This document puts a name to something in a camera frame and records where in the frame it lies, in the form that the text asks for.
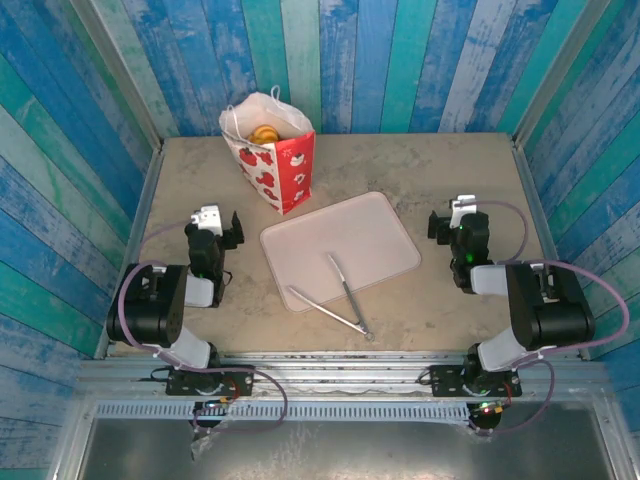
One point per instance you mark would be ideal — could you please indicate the small controller board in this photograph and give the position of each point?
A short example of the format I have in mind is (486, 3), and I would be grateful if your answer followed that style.
(217, 402)
(490, 407)

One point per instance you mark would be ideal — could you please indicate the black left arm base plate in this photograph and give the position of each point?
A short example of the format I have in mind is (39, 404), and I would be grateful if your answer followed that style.
(182, 385)

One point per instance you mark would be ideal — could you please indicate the metal table side rail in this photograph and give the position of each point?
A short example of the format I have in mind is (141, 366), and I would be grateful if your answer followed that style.
(134, 240)
(549, 250)

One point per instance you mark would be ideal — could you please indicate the yellow spiral fake bread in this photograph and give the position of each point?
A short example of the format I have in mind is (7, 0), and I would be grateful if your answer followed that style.
(262, 135)

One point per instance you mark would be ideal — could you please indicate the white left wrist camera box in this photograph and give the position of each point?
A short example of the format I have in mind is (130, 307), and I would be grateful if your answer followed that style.
(207, 218)

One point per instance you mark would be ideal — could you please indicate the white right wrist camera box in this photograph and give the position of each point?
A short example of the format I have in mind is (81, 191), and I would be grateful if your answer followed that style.
(462, 206)

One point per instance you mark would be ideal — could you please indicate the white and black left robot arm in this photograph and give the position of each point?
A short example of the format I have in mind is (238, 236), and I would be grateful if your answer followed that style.
(145, 310)

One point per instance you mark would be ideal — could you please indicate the pale pink plastic tray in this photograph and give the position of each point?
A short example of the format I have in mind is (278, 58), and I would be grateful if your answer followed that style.
(350, 235)

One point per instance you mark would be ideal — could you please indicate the metal tongs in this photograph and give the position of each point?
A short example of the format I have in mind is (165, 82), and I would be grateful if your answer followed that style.
(361, 327)

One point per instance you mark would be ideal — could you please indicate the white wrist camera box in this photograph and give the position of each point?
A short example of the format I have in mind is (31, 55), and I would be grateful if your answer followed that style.
(462, 206)
(207, 218)

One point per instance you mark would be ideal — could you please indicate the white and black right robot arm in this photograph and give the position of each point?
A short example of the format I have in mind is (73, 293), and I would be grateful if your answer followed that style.
(555, 310)

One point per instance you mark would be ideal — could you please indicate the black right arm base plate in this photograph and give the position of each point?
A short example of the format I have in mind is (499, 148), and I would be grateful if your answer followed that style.
(447, 382)

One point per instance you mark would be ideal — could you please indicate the aluminium mounting rail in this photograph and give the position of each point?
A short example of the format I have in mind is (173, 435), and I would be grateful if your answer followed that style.
(340, 375)

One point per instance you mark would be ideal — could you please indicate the steel sheet panel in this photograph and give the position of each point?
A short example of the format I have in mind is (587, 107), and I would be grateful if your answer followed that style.
(350, 455)

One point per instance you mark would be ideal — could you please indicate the slanted metal frame post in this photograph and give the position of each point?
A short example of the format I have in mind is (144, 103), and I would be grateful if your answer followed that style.
(118, 70)
(559, 70)

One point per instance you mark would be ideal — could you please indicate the red and white paper bag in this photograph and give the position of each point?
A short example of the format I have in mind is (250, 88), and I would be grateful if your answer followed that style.
(292, 170)

